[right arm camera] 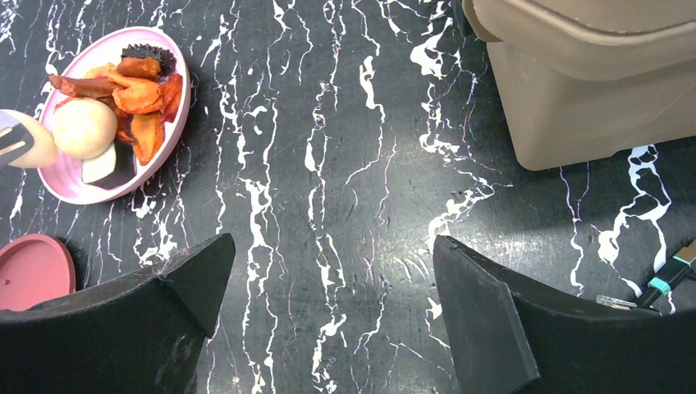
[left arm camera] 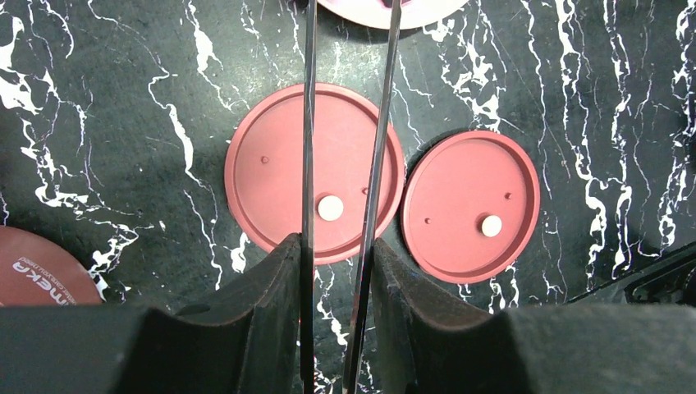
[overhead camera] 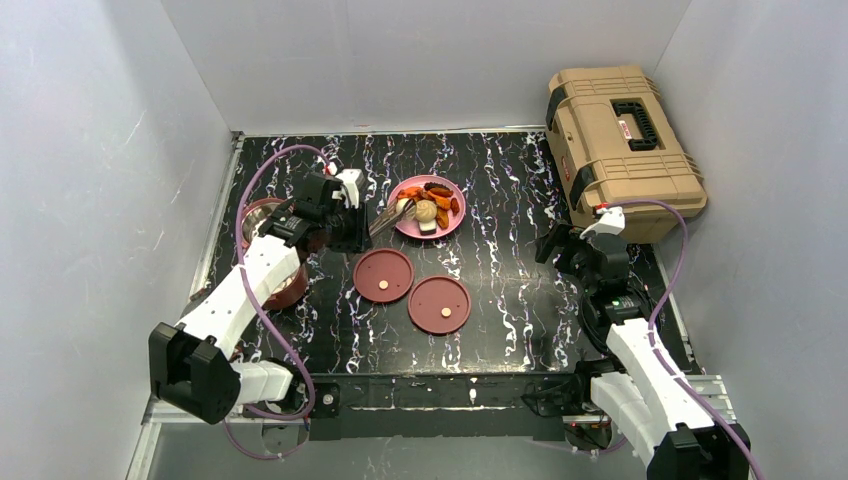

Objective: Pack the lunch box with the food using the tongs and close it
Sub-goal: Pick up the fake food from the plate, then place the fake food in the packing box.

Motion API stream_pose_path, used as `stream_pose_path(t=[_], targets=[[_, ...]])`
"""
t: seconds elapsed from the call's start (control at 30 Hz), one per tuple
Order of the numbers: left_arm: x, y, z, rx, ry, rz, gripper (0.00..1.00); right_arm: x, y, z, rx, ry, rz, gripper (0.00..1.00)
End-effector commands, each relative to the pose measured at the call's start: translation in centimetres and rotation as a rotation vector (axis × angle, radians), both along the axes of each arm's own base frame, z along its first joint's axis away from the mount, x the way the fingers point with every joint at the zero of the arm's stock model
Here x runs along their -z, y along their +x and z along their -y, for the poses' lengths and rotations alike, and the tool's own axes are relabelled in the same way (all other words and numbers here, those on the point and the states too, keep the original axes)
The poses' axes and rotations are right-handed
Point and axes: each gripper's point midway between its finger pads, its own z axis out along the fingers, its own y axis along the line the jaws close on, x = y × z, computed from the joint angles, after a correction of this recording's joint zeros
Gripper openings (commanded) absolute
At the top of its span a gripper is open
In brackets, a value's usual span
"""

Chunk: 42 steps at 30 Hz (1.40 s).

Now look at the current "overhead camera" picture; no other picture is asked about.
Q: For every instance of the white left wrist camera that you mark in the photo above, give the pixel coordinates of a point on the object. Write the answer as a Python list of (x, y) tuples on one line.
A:
[(349, 192)]

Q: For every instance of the dark red round lid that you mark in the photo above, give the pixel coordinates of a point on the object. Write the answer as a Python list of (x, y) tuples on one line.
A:
[(439, 305), (383, 275)]

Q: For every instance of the black white sushi piece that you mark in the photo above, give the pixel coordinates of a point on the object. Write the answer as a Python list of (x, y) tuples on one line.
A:
[(428, 227)]

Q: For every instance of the red steel lunch bowl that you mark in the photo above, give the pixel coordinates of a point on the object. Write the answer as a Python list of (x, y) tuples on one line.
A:
[(289, 292), (254, 216)]

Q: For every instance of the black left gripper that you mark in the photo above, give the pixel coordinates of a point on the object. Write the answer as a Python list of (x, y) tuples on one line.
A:
[(359, 227)]

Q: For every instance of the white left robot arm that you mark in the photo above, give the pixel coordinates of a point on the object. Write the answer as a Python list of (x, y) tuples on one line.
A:
[(190, 365)]

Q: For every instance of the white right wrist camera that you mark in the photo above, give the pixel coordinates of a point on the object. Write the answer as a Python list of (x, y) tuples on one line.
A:
[(609, 220)]

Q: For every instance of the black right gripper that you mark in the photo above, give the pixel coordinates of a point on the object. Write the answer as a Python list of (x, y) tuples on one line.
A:
[(553, 244)]

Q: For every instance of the pink plate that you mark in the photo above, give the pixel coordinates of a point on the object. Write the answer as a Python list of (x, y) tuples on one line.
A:
[(448, 221)]

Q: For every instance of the orange fried food piece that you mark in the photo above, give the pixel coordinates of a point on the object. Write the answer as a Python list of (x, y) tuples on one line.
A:
[(413, 193), (443, 203)]

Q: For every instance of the white steamed bun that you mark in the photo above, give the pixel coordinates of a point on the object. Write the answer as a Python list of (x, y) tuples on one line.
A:
[(425, 210)]

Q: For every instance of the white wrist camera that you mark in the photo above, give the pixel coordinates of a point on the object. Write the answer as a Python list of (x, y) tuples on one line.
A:
[(349, 192), (609, 220)]

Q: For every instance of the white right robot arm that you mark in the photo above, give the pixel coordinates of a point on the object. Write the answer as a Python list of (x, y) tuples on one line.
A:
[(675, 430)]

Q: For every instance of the tan plastic tool case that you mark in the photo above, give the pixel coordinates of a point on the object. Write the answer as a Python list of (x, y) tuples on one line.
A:
[(611, 142)]

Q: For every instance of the black sea cucumber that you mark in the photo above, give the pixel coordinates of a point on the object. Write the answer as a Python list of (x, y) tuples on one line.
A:
[(438, 189)]

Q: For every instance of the metal serving tongs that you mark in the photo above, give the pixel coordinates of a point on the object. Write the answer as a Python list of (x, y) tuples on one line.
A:
[(398, 210)]

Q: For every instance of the aluminium front frame rail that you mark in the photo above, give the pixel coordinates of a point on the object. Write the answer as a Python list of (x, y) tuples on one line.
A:
[(410, 406)]

